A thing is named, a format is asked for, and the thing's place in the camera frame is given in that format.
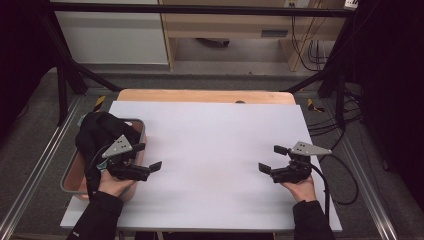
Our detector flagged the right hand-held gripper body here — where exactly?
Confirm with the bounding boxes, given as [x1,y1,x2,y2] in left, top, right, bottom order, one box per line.
[270,141,333,184]

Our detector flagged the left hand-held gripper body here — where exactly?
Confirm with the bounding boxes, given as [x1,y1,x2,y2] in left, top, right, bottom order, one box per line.
[101,134,151,183]

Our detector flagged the black and green shirt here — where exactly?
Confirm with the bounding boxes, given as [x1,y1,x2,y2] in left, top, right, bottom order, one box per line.
[74,111,144,199]

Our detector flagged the pink basin with grey rim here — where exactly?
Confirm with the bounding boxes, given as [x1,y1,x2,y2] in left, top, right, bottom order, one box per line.
[60,118,148,202]

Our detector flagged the person's right hand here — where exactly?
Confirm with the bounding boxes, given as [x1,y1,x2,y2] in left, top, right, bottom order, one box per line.
[281,176,318,203]

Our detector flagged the person's left hand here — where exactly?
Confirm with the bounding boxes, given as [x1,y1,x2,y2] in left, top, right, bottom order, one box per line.
[97,169,136,198]

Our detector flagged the yellow and black tape marker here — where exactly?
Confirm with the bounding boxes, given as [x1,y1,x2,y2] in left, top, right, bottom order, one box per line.
[306,98,326,114]
[93,95,107,113]

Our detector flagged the white table cover sheet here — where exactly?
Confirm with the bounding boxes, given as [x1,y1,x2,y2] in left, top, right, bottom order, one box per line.
[60,100,343,233]

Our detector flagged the black metal stand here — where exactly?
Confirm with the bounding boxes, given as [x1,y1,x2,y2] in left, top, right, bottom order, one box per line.
[39,13,123,127]
[283,16,364,130]

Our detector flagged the white cabinet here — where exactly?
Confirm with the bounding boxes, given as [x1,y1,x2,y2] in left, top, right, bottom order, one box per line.
[54,0,169,66]

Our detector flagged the wooden desk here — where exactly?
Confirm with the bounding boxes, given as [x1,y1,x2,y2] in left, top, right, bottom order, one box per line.
[159,0,348,72]

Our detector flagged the black metal crossbar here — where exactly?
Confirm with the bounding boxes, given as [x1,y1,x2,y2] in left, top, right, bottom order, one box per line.
[49,1,354,18]

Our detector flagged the right hand-held gripper cable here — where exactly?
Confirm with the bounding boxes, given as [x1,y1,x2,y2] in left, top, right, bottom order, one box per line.
[308,163,332,223]

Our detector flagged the hand-held gripper cable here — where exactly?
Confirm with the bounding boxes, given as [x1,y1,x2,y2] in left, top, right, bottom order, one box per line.
[87,142,116,174]
[308,163,332,223]

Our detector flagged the left hand-held gripper cable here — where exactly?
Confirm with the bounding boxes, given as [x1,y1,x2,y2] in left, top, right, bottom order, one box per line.
[87,142,116,174]

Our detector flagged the bundle of black floor cables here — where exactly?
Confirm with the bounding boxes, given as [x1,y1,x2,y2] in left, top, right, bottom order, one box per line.
[308,86,364,138]

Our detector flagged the black floor cable loop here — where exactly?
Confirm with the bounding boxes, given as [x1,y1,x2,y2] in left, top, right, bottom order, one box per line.
[318,153,360,206]

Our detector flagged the aluminium floor rail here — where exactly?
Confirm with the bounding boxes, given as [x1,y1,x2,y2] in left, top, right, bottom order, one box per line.
[333,133,399,240]
[0,96,83,240]

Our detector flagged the hanging desk cables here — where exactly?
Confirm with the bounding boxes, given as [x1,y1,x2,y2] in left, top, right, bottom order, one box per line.
[290,15,329,73]

